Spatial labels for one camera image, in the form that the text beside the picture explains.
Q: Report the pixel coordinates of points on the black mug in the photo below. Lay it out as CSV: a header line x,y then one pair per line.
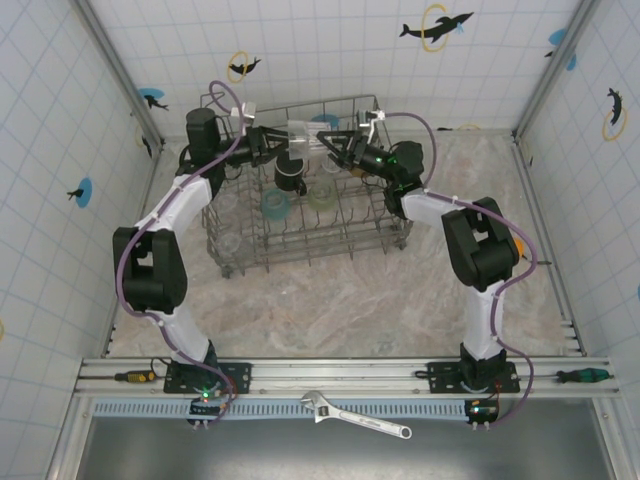
x,y
289,175

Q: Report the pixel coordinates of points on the pale green textured plastic cup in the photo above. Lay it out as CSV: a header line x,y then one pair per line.
x,y
321,202

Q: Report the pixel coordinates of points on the teal textured plastic cup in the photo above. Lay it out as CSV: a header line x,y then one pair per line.
x,y
276,210

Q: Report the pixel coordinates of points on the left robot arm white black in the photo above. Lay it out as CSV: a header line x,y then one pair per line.
x,y
185,200

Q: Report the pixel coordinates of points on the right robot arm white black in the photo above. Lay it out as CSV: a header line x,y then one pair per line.
x,y
425,205

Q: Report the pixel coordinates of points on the yellow-orange plastic cup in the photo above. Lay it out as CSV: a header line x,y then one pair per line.
x,y
520,247

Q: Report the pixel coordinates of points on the small black tool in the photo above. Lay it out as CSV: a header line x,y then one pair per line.
x,y
542,261

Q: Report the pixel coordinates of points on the silver adjustable wrench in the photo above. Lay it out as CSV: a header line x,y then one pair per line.
x,y
350,417

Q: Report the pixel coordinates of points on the blue oval fish wall decal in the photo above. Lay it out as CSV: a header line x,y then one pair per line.
x,y
329,119
557,36

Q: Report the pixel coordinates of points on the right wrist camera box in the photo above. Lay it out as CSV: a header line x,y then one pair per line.
x,y
371,121

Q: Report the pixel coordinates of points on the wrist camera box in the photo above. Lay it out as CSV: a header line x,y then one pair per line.
x,y
371,121
248,111

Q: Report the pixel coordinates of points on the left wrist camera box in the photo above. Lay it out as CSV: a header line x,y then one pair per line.
x,y
248,111

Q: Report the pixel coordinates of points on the aluminium corner post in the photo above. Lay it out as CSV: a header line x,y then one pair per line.
x,y
552,75
118,65

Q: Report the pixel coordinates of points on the aluminium front rail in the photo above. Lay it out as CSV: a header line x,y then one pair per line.
x,y
350,372

